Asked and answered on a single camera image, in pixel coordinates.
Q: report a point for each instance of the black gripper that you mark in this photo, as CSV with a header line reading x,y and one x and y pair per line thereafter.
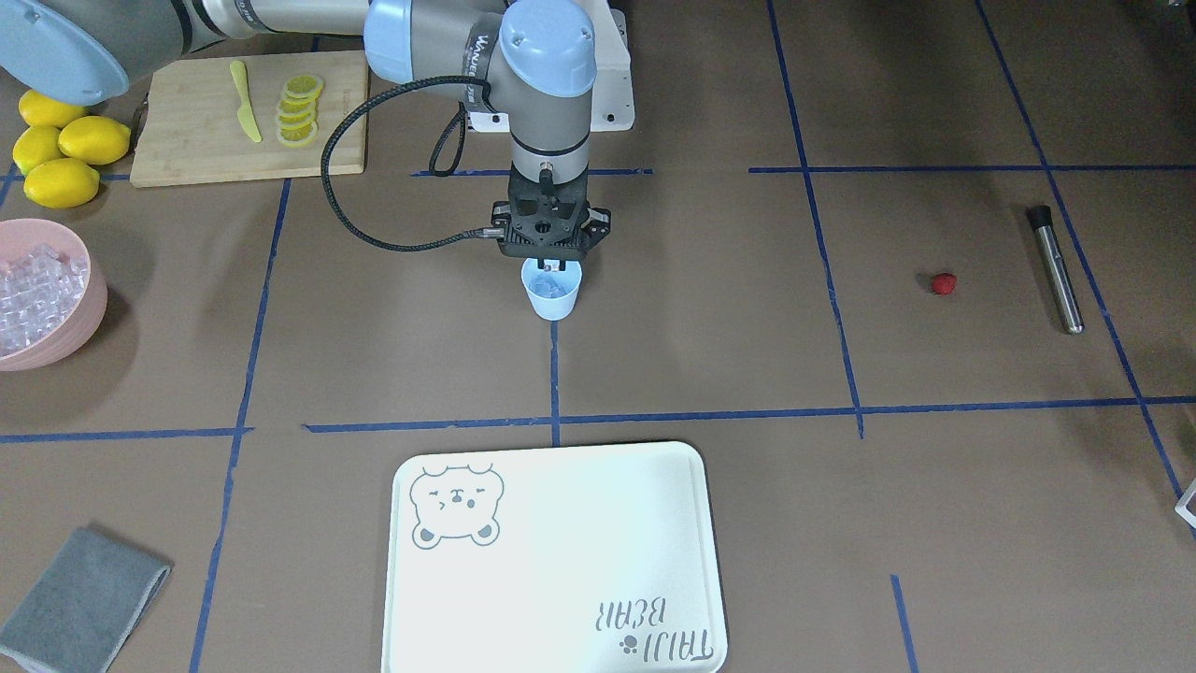
x,y
599,224

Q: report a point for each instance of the clear ice cubes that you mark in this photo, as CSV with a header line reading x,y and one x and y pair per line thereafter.
x,y
38,292

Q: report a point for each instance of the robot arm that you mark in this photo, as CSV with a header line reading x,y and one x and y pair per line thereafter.
x,y
533,61

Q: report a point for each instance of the light blue plastic cup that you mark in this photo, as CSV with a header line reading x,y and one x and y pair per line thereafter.
x,y
552,295

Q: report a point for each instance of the lemon slices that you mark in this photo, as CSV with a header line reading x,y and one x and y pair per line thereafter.
x,y
296,113

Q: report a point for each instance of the white bear serving tray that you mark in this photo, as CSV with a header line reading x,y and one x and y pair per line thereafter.
x,y
575,559

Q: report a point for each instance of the yellow plastic knife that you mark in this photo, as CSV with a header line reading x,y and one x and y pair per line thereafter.
x,y
245,113

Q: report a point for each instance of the bamboo cutting board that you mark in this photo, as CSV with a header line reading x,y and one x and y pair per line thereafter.
x,y
192,136

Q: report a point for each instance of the red strawberry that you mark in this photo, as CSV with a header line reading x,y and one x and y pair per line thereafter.
x,y
944,283

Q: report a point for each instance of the yellow lemon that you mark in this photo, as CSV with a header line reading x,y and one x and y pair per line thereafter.
x,y
37,109
62,183
35,147
95,140

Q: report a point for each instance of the steel muddler with black tip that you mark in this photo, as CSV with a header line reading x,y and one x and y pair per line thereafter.
x,y
1057,276

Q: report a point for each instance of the pink bowl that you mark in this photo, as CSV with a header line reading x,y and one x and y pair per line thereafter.
x,y
19,236

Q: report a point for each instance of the grey folded cloth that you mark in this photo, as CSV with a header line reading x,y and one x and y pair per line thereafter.
x,y
85,605

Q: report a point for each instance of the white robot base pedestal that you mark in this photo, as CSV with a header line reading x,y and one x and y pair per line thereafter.
x,y
612,94

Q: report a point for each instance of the white wire cup rack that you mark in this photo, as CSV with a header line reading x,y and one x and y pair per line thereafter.
x,y
1184,508

